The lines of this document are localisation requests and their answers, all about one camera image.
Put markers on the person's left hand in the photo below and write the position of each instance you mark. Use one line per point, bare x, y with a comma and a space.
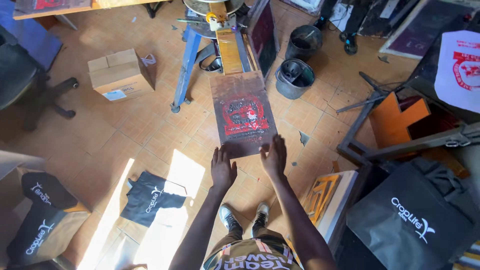
223, 170

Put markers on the person's right hand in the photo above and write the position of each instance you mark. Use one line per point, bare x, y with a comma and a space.
275, 159

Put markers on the person's left fingers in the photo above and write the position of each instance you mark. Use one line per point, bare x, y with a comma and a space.
221, 154

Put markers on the wooden printing board, red ink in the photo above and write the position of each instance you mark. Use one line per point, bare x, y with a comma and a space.
243, 112

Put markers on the person's left shoe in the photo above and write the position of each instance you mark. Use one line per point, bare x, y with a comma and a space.
227, 217

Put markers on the person's shoe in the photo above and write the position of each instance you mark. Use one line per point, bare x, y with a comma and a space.
227, 217
261, 214

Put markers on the person's right shoe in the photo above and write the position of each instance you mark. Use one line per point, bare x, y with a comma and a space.
261, 214

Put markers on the blue metal printing press stand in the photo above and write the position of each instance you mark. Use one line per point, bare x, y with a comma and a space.
187, 67

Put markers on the person's olive printed clothing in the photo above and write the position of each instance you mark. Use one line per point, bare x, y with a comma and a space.
251, 251

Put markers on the grey bucket with black insert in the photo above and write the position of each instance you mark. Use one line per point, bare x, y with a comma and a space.
294, 78

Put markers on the stack of wooden frames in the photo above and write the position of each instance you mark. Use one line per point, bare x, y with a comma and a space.
324, 198

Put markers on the brown cardboard box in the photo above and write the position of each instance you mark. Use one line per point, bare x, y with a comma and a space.
120, 75

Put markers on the black bucket with stick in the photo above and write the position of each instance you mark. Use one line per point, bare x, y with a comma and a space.
303, 42

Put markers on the orange wooden board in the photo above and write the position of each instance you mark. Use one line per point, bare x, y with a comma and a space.
397, 118

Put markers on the pile of black printed bags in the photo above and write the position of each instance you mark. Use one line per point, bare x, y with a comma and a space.
39, 221

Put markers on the large black printed bag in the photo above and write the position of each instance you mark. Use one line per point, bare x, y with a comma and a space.
408, 221

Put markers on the black office chair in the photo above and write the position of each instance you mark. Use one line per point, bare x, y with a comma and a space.
26, 82

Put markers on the wooden table with red print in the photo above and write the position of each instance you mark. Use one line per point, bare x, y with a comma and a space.
75, 6

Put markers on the white bag with red print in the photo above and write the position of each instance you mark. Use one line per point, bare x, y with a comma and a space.
459, 71

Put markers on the dark screen printing frame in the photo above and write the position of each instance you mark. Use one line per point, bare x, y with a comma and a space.
263, 37

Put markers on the grey metal frame stand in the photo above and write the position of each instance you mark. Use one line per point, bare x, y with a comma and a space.
378, 127

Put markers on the purple screen frame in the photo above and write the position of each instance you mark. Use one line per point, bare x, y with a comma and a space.
423, 28

